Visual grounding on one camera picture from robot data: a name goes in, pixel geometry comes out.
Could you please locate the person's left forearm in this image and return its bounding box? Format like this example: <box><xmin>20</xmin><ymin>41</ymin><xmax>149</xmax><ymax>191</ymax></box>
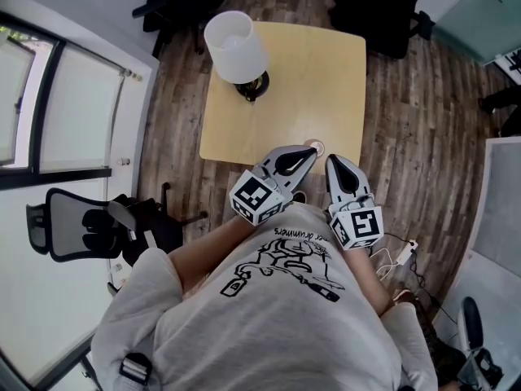
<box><xmin>169</xmin><ymin>216</ymin><xmax>256</xmax><ymax>295</ymax></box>

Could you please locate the black framed window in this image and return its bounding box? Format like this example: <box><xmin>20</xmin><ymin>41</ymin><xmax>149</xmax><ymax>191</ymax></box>
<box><xmin>0</xmin><ymin>10</ymin><xmax>160</xmax><ymax>391</ymax></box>

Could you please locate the black round-seat chair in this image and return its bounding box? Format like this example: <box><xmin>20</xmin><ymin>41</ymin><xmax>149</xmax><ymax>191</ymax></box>
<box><xmin>455</xmin><ymin>296</ymin><xmax>506</xmax><ymax>390</ymax></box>

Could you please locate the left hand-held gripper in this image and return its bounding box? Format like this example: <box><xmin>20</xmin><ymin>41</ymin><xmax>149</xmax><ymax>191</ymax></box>
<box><xmin>229</xmin><ymin>144</ymin><xmax>319</xmax><ymax>226</ymax></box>

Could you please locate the black strap buckle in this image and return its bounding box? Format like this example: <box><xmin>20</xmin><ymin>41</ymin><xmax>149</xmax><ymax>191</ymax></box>
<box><xmin>118</xmin><ymin>352</ymin><xmax>154</xmax><ymax>386</ymax></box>

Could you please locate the white shade table lamp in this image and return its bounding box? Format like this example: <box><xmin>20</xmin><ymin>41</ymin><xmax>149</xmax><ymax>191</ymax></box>
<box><xmin>203</xmin><ymin>10</ymin><xmax>271</xmax><ymax>103</ymax></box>

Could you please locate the person's right forearm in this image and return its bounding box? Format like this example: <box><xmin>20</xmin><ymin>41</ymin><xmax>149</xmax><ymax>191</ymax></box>
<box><xmin>344</xmin><ymin>248</ymin><xmax>396</xmax><ymax>317</ymax></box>

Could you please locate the frosted glass partition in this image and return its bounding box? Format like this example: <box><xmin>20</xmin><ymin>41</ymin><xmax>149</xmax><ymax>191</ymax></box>
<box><xmin>437</xmin><ymin>135</ymin><xmax>521</xmax><ymax>341</ymax></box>

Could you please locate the black mesh office chair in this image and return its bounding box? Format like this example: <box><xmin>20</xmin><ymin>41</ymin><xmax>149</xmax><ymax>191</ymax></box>
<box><xmin>26</xmin><ymin>182</ymin><xmax>209</xmax><ymax>268</ymax></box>

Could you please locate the white cable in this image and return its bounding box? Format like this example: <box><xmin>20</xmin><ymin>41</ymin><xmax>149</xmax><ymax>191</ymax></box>
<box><xmin>368</xmin><ymin>247</ymin><xmax>402</xmax><ymax>280</ymax></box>

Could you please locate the black cable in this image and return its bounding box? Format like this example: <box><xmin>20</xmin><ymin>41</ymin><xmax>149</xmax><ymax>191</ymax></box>
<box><xmin>384</xmin><ymin>232</ymin><xmax>459</xmax><ymax>325</ymax></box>

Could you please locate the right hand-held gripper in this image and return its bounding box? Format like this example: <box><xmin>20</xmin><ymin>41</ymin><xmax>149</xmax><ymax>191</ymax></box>
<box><xmin>325</xmin><ymin>153</ymin><xmax>386</xmax><ymax>252</ymax></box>

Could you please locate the frosted glass door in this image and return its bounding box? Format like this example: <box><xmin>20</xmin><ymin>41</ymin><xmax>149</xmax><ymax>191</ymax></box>
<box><xmin>431</xmin><ymin>0</ymin><xmax>521</xmax><ymax>65</ymax></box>

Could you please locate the white printed t-shirt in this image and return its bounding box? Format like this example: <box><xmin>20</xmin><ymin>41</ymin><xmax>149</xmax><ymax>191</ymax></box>
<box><xmin>90</xmin><ymin>201</ymin><xmax>439</xmax><ymax>391</ymax></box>

